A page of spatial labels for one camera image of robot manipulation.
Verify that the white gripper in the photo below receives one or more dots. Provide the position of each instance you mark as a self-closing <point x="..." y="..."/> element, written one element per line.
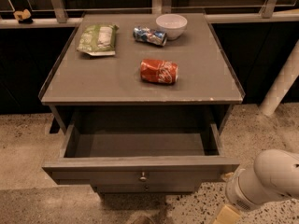
<point x="237" y="192"/>

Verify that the grey top drawer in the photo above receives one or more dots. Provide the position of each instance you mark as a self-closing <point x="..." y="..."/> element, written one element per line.
<point x="113" y="157"/>

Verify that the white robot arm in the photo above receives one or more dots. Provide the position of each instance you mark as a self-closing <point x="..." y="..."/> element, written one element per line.
<point x="274" y="175"/>

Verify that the metal drawer knob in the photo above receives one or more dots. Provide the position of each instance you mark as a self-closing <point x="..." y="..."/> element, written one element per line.
<point x="143" y="177"/>

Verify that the grey drawer cabinet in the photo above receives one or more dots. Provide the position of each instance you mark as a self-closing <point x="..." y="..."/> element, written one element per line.
<point x="109" y="89"/>

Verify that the red crushed cola can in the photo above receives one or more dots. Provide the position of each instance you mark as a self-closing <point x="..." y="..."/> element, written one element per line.
<point x="158" y="71"/>

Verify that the white bowl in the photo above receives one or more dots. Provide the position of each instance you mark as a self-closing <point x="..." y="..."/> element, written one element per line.
<point x="173" y="25"/>

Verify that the blue crushed soda can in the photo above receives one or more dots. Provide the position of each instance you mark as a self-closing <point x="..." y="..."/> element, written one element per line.
<point x="152" y="36"/>

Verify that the green snack bag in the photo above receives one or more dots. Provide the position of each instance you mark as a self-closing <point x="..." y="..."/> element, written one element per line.
<point x="98" y="40"/>

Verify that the metal window railing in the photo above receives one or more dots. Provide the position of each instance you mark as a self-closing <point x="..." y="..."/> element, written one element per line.
<point x="59" y="6"/>

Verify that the small yellow object on ledge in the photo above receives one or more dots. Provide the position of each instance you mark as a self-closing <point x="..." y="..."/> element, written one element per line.
<point x="23" y="16"/>

